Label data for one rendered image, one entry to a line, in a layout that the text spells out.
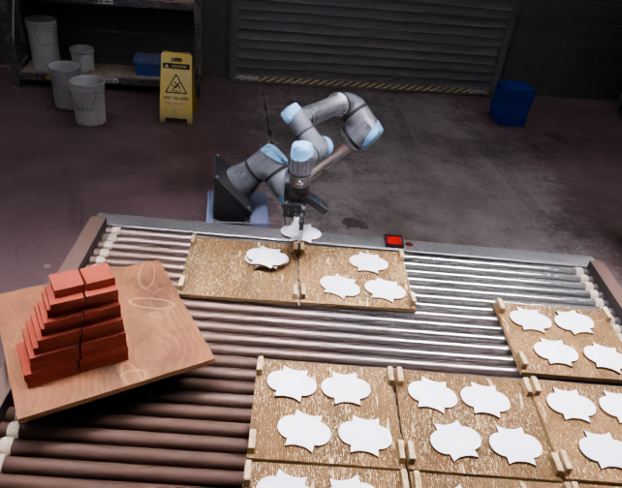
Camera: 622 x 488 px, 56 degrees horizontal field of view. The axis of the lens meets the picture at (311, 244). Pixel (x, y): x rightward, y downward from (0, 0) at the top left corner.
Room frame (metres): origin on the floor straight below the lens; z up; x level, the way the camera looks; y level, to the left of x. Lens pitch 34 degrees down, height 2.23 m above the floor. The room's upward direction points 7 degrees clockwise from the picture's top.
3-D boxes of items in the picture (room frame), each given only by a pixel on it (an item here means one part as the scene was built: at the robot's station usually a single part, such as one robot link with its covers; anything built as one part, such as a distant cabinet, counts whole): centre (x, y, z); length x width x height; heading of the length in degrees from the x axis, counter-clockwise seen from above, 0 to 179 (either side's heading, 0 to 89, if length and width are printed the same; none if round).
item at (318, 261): (1.77, -0.17, 0.93); 0.41 x 0.35 x 0.02; 95
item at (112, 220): (2.04, -0.16, 0.89); 2.08 x 0.08 x 0.06; 94
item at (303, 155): (1.83, 0.07, 1.35); 0.09 x 0.08 x 0.11; 149
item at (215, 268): (1.73, 0.24, 0.93); 0.41 x 0.35 x 0.02; 95
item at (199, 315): (1.52, -0.20, 0.90); 1.95 x 0.05 x 0.05; 94
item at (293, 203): (1.83, 0.07, 1.19); 0.09 x 0.08 x 0.12; 94
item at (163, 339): (1.23, 0.57, 1.03); 0.50 x 0.50 x 0.02; 34
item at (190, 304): (1.57, -0.20, 0.90); 1.95 x 0.05 x 0.05; 94
